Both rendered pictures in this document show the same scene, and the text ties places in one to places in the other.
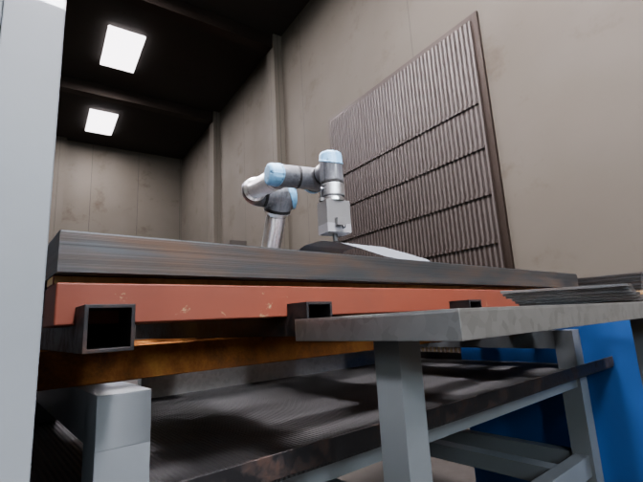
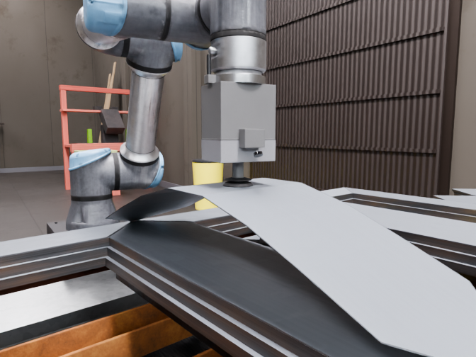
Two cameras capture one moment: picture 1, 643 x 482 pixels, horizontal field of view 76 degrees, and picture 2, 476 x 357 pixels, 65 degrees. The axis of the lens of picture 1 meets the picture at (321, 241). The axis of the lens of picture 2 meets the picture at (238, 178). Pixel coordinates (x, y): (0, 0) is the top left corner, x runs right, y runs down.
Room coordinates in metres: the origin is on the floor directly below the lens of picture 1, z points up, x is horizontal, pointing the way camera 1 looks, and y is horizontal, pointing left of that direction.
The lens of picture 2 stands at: (0.74, -0.04, 1.05)
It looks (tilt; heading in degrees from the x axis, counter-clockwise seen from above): 7 degrees down; 0
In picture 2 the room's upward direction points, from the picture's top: straight up
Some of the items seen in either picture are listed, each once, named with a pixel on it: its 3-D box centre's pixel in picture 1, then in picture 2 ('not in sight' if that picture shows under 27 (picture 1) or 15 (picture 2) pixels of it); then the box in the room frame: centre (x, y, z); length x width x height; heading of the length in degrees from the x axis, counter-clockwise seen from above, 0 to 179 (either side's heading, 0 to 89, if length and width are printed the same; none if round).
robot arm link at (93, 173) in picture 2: not in sight; (93, 171); (1.85, 0.39, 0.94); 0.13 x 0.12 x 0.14; 116
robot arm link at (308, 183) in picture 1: (313, 179); (199, 19); (1.34, 0.02, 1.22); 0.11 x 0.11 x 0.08; 26
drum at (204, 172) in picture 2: not in sight; (207, 183); (5.94, 0.38, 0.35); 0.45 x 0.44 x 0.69; 124
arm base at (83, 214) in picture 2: not in sight; (92, 210); (1.84, 0.39, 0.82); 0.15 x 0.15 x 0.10
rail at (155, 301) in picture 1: (437, 298); not in sight; (0.99, -0.27, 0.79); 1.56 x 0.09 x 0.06; 130
